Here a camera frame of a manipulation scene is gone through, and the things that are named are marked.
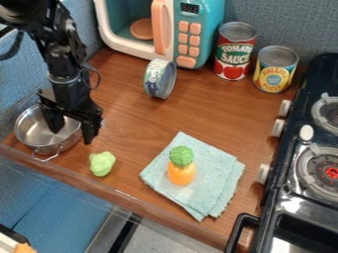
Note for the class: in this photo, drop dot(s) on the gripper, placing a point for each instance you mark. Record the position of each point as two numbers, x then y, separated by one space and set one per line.
69 95

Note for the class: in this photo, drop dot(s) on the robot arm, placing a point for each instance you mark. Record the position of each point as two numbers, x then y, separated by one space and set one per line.
53 36

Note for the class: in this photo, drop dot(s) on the silver pot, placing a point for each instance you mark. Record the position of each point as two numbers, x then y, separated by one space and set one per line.
41 131

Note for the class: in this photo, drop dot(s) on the green toy vegetable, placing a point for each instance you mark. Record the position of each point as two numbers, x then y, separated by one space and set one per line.
102 163

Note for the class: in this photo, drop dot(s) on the flat blue fish can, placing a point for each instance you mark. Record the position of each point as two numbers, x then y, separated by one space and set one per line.
159 78

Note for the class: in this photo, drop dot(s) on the orange toy carrot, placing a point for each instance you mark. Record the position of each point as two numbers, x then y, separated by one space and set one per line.
181 166

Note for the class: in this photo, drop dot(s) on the toy microwave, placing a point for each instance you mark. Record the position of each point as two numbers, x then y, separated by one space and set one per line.
171 28

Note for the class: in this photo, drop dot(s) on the light blue cloth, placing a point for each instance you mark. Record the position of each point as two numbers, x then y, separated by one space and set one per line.
207 178

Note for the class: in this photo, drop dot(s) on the red tomato sauce can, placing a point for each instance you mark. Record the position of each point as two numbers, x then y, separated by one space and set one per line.
235 51

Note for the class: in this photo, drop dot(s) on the yellow pineapple can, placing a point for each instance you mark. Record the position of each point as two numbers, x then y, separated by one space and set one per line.
275 69

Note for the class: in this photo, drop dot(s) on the toy stove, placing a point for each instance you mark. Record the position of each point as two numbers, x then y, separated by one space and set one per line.
303 171

